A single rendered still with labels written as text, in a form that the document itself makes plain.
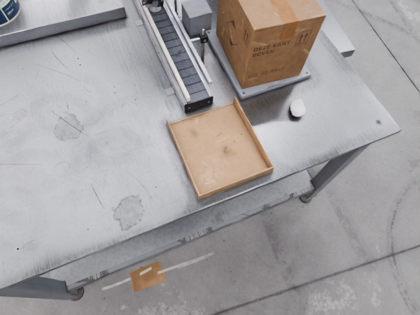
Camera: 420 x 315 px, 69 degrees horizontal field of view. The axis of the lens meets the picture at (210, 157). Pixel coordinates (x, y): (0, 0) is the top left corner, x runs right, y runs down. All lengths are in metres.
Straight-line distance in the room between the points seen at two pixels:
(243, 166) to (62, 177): 0.58
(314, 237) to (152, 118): 1.20
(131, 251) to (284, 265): 0.83
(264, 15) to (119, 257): 1.20
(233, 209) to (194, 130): 0.65
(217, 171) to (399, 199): 1.46
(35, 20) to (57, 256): 0.92
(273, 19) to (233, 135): 0.38
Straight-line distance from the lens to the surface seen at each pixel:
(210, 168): 1.00
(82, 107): 1.19
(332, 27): 1.54
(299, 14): 1.06
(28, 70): 1.38
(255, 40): 1.00
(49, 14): 1.49
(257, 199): 1.64
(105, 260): 1.60
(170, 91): 1.17
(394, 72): 2.80
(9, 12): 1.50
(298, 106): 1.15
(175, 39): 1.28
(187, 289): 1.75
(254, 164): 1.02
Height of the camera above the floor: 1.74
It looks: 64 degrees down
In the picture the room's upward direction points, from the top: 6 degrees clockwise
